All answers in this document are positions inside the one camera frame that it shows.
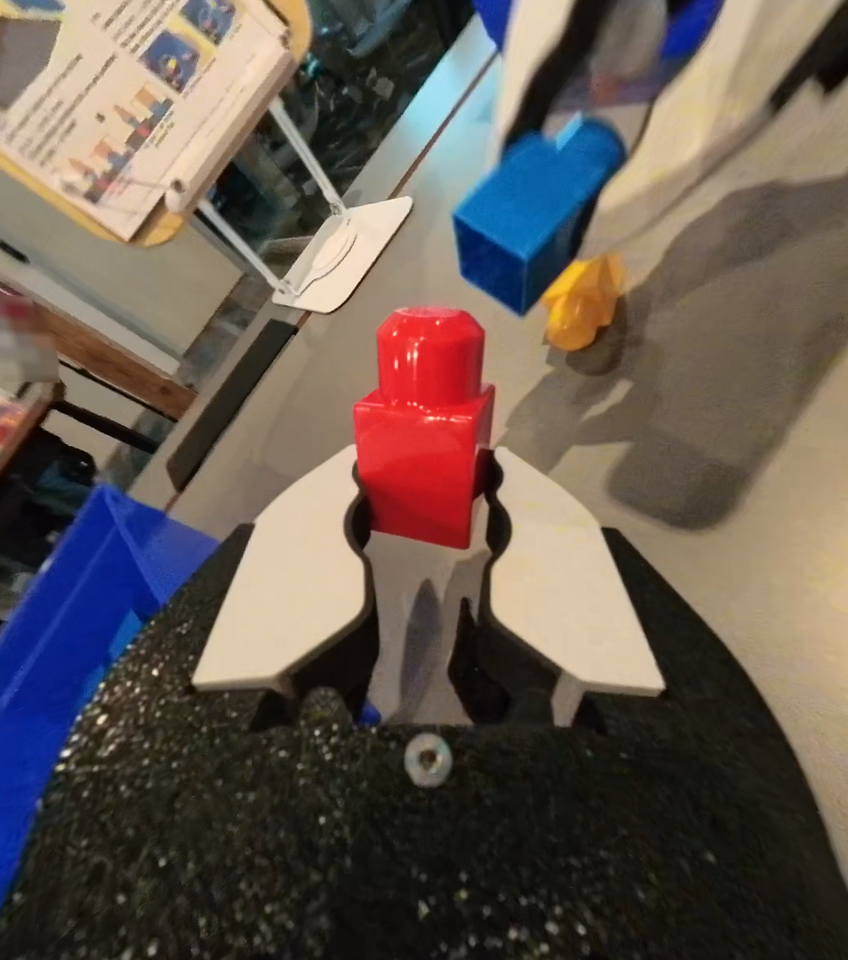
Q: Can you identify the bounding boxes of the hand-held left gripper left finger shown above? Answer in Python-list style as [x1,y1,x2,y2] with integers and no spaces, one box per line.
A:
[191,442,381,702]

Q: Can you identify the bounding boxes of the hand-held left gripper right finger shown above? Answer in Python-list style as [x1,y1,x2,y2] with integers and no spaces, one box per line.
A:
[478,446,668,727]

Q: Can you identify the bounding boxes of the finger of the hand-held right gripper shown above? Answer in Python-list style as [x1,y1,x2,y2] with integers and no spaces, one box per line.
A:
[497,0,605,151]
[596,0,845,226]

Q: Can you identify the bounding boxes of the blue mega block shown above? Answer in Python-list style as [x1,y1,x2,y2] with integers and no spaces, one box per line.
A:
[452,112,627,316]

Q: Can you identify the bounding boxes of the red mega block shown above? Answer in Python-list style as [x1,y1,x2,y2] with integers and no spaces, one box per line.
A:
[352,303,497,551]

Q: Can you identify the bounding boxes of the yellow mega block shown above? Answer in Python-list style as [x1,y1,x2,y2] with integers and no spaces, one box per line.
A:
[541,252,626,352]

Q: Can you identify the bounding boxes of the printed instruction sheet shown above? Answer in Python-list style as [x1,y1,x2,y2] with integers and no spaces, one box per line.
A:
[0,0,297,241]

